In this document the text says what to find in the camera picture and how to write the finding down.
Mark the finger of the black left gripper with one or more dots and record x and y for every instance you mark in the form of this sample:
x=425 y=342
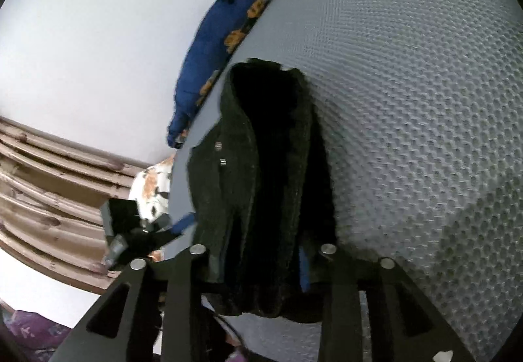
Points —
x=119 y=326

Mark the brown striped curtain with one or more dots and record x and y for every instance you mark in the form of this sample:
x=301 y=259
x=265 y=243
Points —
x=51 y=192

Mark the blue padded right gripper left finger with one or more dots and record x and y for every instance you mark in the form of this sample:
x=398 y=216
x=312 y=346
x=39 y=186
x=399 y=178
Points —
x=175 y=231

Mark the grey mesh mattress pad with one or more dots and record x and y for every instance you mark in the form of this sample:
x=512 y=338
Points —
x=420 y=103

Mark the purple patterned sleeve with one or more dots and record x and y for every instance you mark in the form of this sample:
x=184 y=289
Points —
x=30 y=337

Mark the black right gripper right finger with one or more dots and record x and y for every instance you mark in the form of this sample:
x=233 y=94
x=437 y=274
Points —
x=374 y=311

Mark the white floral pillow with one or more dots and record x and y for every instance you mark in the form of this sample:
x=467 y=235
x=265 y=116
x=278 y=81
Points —
x=151 y=189

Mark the black denim pants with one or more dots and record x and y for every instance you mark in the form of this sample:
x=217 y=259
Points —
x=261 y=188

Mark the blue floral blanket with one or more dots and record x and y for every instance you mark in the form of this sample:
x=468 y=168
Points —
x=219 y=34

